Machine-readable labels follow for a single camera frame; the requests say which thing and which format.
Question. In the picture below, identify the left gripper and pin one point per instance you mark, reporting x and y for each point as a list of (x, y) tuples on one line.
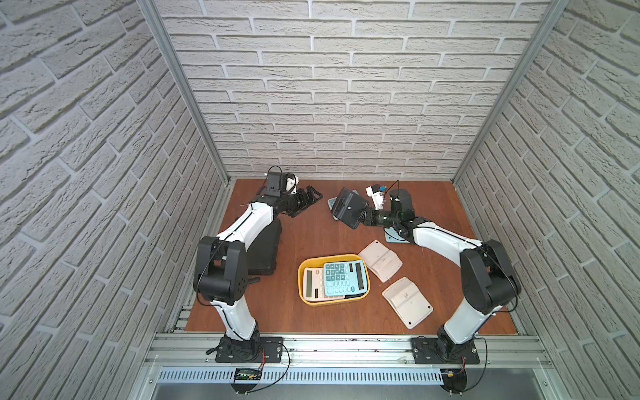
[(302, 200)]

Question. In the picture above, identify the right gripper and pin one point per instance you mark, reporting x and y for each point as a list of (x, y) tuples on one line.
[(372, 213)]

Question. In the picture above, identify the yellow storage box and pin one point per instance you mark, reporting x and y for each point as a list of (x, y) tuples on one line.
[(318, 263)]

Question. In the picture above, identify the pink calculator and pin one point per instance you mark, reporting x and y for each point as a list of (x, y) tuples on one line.
[(318, 288)]

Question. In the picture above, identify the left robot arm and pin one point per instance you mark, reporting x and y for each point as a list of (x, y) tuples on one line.
[(238, 256)]

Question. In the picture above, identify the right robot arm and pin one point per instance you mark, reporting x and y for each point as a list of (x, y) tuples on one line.
[(488, 278)]

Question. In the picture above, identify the grey blue calculator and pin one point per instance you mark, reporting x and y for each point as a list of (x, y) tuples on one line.
[(332, 201)]

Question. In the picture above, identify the white calculator middle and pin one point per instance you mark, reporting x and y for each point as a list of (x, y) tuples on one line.
[(383, 262)]

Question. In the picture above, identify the white calculator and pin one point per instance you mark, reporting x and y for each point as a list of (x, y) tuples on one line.
[(408, 302), (383, 262)]

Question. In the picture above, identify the white calculator front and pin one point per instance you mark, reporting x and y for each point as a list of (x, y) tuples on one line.
[(408, 302)]

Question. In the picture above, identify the black tool case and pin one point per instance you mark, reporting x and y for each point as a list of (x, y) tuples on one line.
[(263, 252)]

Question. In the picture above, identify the right controller board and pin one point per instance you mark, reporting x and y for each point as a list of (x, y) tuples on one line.
[(454, 381)]

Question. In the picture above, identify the controller board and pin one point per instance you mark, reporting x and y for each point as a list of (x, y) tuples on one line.
[(454, 381), (247, 374)]

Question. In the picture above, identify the left controller board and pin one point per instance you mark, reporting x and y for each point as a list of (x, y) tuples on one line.
[(247, 374)]

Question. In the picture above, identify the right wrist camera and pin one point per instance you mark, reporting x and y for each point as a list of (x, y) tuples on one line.
[(399, 199)]

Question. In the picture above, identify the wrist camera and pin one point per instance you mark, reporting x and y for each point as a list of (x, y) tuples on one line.
[(399, 199), (279, 184)]

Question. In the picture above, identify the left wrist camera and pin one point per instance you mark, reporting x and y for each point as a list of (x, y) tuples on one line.
[(279, 184)]

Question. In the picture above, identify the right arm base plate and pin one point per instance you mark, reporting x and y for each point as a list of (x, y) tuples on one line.
[(442, 351)]

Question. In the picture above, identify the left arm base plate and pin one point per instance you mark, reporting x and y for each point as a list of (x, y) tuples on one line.
[(263, 349)]

